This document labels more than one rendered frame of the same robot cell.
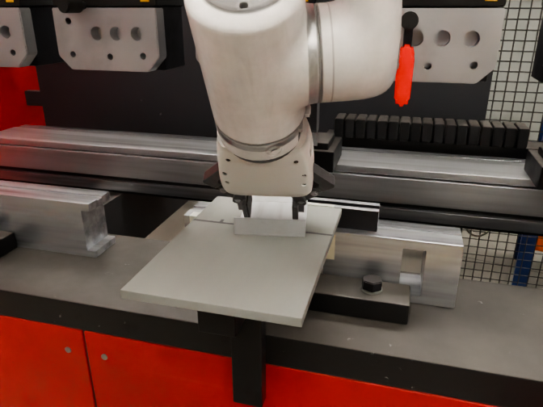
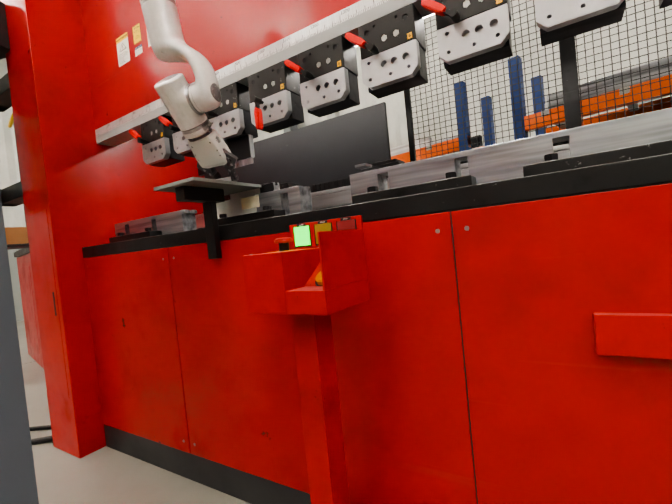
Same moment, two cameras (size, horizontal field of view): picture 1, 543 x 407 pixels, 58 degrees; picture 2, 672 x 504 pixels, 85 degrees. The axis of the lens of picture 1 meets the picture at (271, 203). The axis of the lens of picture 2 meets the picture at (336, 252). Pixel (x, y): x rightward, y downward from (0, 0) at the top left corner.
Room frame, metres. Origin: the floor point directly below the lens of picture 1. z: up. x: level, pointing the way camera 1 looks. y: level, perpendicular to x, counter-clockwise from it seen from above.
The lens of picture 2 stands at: (-0.48, -0.66, 0.79)
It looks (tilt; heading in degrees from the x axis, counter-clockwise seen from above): 2 degrees down; 17
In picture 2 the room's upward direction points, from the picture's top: 6 degrees counter-clockwise
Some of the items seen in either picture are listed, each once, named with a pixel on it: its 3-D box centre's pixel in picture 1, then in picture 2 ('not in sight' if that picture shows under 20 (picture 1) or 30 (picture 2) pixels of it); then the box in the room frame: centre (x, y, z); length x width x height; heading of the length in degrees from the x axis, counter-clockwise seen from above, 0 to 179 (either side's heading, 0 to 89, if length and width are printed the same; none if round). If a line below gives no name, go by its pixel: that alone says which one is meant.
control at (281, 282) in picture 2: not in sight; (306, 263); (0.24, -0.37, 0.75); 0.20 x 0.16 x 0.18; 73
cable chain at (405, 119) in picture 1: (427, 129); (353, 183); (0.99, -0.32, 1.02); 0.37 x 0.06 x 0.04; 75
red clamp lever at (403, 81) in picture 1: (406, 59); (259, 113); (0.55, -0.15, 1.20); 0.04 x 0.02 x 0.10; 165
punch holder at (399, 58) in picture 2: not in sight; (393, 54); (0.50, -0.57, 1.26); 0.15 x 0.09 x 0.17; 75
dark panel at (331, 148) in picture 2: (237, 66); (284, 179); (1.21, 0.08, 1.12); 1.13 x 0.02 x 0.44; 75
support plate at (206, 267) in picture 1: (249, 245); (210, 187); (0.51, 0.03, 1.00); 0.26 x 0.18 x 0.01; 165
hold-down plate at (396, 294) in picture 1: (297, 288); (244, 219); (0.59, -0.04, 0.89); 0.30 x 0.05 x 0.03; 75
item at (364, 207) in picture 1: (307, 210); (254, 191); (0.65, -0.05, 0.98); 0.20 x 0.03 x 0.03; 75
